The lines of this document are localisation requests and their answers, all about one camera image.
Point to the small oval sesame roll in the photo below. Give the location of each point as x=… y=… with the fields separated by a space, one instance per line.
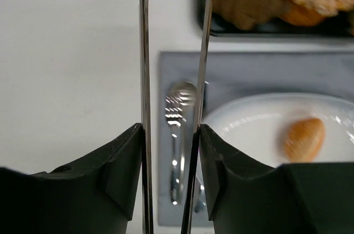
x=304 y=140

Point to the white oval plate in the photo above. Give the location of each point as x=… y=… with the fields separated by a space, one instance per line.
x=257 y=125

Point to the grey cloth placemat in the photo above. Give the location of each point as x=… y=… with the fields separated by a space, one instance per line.
x=232 y=75

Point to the smooth orange round bun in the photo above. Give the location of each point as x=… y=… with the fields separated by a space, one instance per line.
x=300 y=16

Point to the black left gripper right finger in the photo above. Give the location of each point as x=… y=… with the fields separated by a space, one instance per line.
x=246 y=196

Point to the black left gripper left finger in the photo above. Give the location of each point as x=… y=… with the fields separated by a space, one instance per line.
x=93 y=194

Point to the black rectangular tray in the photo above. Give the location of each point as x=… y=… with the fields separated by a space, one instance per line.
x=337 y=27

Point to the brown chocolate croissant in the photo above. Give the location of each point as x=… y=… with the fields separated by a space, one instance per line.
x=246 y=14

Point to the metal tongs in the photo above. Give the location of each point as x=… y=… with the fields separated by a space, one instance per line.
x=145 y=116

